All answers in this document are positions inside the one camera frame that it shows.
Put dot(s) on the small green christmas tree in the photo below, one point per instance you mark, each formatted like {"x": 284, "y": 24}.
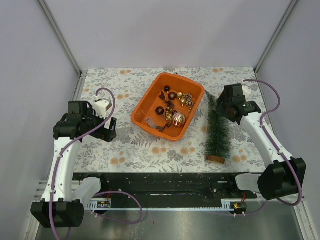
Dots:
{"x": 218, "y": 142}

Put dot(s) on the orange plastic bin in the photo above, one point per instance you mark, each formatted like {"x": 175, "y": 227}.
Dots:
{"x": 155, "y": 97}

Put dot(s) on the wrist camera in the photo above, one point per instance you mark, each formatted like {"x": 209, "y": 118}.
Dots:
{"x": 101, "y": 106}
{"x": 246, "y": 90}

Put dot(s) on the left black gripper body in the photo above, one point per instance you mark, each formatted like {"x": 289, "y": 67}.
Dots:
{"x": 105, "y": 133}

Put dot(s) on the small dark brown bauble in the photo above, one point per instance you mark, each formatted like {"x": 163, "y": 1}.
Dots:
{"x": 167, "y": 88}

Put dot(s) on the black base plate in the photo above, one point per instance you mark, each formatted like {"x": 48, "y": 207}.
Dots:
{"x": 169, "y": 190}

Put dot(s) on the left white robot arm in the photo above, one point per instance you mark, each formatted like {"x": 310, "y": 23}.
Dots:
{"x": 60, "y": 206}

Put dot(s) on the small gold bauble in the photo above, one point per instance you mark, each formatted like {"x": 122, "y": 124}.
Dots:
{"x": 183, "y": 101}

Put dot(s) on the clear plastic light piece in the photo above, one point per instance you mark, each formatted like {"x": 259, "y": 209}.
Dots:
{"x": 151, "y": 122}

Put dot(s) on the dark brown bauble lower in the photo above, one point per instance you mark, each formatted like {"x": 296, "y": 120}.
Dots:
{"x": 159, "y": 110}

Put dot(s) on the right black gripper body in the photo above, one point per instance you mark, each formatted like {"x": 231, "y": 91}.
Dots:
{"x": 223, "y": 109}

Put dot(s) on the gold pine cone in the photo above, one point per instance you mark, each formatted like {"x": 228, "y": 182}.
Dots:
{"x": 188, "y": 99}

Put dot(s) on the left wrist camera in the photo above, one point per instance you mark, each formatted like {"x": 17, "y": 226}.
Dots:
{"x": 101, "y": 106}

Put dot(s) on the large striped gold bauble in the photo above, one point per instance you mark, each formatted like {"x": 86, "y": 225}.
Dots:
{"x": 178, "y": 119}

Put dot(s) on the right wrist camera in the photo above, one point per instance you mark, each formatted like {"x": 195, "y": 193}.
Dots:
{"x": 246, "y": 90}

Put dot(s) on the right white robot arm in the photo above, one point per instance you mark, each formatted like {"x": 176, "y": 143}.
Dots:
{"x": 284, "y": 174}

